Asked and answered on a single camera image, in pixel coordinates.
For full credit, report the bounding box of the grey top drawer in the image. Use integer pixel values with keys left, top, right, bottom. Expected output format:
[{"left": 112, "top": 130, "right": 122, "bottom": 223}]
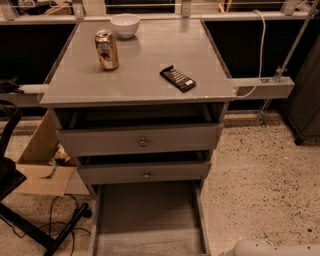
[{"left": 56, "top": 123, "right": 223, "bottom": 156}]

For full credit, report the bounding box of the grey metal railing beam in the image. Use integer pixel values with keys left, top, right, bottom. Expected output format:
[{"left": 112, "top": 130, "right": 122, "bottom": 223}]
[{"left": 0, "top": 77, "right": 294, "bottom": 107}]

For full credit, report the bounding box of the dark chocolate bar wrapper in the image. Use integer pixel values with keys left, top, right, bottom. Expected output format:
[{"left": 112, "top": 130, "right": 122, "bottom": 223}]
[{"left": 160, "top": 65, "right": 196, "bottom": 93}]

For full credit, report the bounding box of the gold soda can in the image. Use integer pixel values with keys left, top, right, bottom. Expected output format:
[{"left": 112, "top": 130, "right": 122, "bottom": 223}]
[{"left": 95, "top": 30, "right": 119, "bottom": 71}]

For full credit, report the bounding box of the white cable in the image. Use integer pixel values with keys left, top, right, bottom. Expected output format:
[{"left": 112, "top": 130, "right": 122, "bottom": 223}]
[{"left": 235, "top": 9, "right": 267, "bottom": 99}]

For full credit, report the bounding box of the black floor cable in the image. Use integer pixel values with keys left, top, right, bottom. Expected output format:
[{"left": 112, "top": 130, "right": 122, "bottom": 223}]
[{"left": 0, "top": 193, "right": 103, "bottom": 256}]

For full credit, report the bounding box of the grey drawer cabinet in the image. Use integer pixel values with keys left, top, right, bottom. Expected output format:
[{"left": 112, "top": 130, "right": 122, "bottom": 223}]
[{"left": 39, "top": 18, "right": 237, "bottom": 198}]

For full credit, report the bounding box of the metal diagonal rod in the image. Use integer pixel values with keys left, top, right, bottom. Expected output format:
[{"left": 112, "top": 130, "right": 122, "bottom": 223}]
[{"left": 254, "top": 0, "right": 320, "bottom": 127}]

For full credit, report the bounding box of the grey drawer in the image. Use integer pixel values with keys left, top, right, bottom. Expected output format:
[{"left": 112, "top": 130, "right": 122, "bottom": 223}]
[
  {"left": 56, "top": 123, "right": 223, "bottom": 156},
  {"left": 77, "top": 161, "right": 211, "bottom": 185},
  {"left": 88, "top": 181, "right": 211, "bottom": 256}
]

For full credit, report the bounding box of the dark grey cabinet right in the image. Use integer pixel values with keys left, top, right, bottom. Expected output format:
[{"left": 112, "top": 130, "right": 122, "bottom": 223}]
[{"left": 282, "top": 35, "right": 320, "bottom": 145}]

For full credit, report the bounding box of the cardboard box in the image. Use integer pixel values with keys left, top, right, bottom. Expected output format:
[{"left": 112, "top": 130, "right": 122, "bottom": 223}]
[{"left": 14, "top": 112, "right": 89, "bottom": 196}]

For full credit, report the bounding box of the black stand base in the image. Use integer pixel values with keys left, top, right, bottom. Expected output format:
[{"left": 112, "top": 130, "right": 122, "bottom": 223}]
[{"left": 0, "top": 99, "right": 92, "bottom": 256}]

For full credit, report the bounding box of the white ceramic bowl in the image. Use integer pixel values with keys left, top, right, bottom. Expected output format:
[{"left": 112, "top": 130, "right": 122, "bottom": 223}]
[{"left": 110, "top": 13, "right": 140, "bottom": 38}]

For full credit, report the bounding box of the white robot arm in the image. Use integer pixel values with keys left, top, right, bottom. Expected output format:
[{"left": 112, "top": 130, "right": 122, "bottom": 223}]
[{"left": 221, "top": 240, "right": 320, "bottom": 256}]

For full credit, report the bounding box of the grey bottom drawer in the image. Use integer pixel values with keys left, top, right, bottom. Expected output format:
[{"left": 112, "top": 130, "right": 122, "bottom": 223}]
[{"left": 88, "top": 181, "right": 211, "bottom": 256}]

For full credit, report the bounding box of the grey middle drawer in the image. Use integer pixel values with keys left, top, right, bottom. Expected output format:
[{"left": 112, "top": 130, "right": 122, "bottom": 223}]
[{"left": 77, "top": 161, "right": 211, "bottom": 185}]

